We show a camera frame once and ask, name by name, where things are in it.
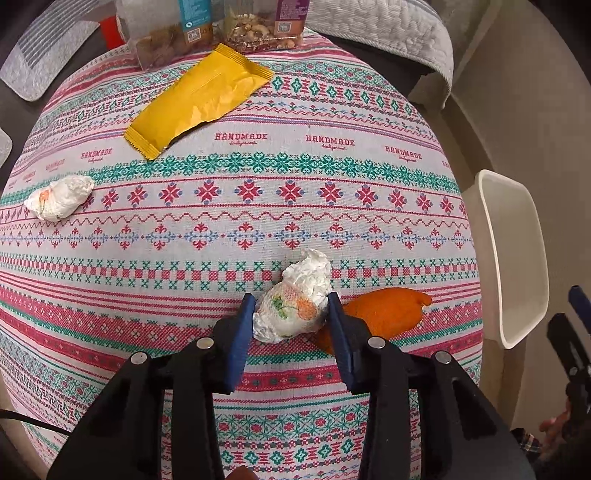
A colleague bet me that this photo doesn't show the person's right hand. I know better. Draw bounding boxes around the person's right hand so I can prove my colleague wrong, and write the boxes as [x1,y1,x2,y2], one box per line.
[539,400,571,454]

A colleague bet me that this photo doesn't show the nut jar with teal label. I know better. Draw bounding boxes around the nut jar with teal label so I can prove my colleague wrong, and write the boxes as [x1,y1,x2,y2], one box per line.
[115,0,213,70]

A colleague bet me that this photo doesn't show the patterned handmade tablecloth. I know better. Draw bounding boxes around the patterned handmade tablecloth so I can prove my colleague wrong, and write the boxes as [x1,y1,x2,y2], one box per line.
[1,32,483,473]

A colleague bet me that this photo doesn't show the nut jar with purple label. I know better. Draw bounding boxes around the nut jar with purple label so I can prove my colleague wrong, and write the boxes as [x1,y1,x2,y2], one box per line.
[222,0,310,54]

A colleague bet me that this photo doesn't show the white trash bin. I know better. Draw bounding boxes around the white trash bin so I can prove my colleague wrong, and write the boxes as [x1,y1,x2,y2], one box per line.
[463,169,550,350]

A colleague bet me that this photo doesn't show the grey armchair with quilted cover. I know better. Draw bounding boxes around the grey armchair with quilted cover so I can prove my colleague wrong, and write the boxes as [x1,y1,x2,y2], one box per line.
[1,0,110,102]

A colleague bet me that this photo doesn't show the yellow snack wrapper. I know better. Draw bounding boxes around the yellow snack wrapper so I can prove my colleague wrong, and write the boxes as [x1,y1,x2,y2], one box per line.
[123,44,274,161]

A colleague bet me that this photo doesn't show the printed tissue ball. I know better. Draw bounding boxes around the printed tissue ball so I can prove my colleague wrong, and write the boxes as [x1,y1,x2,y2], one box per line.
[252,248,332,344]

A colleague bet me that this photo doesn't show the orange peel piece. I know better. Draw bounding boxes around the orange peel piece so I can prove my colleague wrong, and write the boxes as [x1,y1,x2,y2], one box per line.
[342,287,432,340]

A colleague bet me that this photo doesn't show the grey sofa with striped cover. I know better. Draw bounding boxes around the grey sofa with striped cover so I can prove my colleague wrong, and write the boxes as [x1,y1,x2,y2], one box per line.
[307,0,454,110]

